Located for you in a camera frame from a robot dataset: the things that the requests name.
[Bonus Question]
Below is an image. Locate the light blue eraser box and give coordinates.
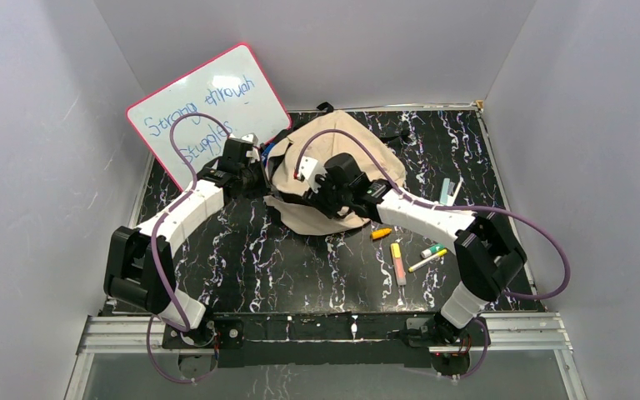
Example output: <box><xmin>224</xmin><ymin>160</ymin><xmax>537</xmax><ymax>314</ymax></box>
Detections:
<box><xmin>438</xmin><ymin>177</ymin><xmax>463</xmax><ymax>207</ymax></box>

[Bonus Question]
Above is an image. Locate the orange highlighter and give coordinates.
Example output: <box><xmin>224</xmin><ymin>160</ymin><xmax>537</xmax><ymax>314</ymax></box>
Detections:
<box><xmin>370</xmin><ymin>227</ymin><xmax>393</xmax><ymax>241</ymax></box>

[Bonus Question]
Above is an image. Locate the green white glue stick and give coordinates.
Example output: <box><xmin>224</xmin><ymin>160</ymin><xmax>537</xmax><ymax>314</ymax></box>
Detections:
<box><xmin>421</xmin><ymin>242</ymin><xmax>448</xmax><ymax>259</ymax></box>

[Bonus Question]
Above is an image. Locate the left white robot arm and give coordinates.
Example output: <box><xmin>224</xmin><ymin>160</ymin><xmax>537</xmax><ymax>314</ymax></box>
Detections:
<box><xmin>103</xmin><ymin>133</ymin><xmax>267</xmax><ymax>347</ymax></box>

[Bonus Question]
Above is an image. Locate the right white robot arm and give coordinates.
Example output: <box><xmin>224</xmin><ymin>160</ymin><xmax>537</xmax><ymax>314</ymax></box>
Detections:
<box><xmin>295</xmin><ymin>152</ymin><xmax>528</xmax><ymax>345</ymax></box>

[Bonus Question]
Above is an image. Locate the yellow pink highlighter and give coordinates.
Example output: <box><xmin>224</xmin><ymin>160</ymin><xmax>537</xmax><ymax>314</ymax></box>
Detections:
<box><xmin>390</xmin><ymin>242</ymin><xmax>407</xmax><ymax>287</ymax></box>

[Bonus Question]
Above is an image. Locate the black base frame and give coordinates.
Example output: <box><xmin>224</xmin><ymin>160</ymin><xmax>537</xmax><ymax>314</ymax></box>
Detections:
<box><xmin>162</xmin><ymin>312</ymin><xmax>492</xmax><ymax>379</ymax></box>

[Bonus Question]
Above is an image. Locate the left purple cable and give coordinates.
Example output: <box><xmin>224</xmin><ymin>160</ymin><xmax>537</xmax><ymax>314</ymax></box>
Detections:
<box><xmin>146</xmin><ymin>112</ymin><xmax>233</xmax><ymax>385</ymax></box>

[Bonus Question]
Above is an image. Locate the yellow white pen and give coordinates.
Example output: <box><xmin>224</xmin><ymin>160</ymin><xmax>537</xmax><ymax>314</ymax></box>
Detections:
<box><xmin>407</xmin><ymin>248</ymin><xmax>448</xmax><ymax>273</ymax></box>

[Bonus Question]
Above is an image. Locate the pink framed whiteboard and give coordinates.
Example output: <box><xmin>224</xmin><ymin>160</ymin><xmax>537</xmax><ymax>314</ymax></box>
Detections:
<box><xmin>126</xmin><ymin>43</ymin><xmax>291</xmax><ymax>189</ymax></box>

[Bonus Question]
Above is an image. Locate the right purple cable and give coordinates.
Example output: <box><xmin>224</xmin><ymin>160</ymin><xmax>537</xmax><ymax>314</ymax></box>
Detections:
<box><xmin>295</xmin><ymin>128</ymin><xmax>572</xmax><ymax>382</ymax></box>

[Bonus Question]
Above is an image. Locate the beige backpack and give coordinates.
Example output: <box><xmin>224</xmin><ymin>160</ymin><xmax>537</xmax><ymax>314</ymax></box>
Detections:
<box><xmin>262</xmin><ymin>111</ymin><xmax>407</xmax><ymax>236</ymax></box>

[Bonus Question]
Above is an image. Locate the aluminium rail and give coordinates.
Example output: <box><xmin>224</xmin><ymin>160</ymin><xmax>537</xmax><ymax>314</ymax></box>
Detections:
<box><xmin>77</xmin><ymin>312</ymin><xmax>573</xmax><ymax>354</ymax></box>

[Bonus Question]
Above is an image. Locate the purple cable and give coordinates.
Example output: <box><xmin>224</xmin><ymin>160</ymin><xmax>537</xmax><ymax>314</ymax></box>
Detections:
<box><xmin>146</xmin><ymin>112</ymin><xmax>233</xmax><ymax>385</ymax></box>
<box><xmin>295</xmin><ymin>128</ymin><xmax>572</xmax><ymax>382</ymax></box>

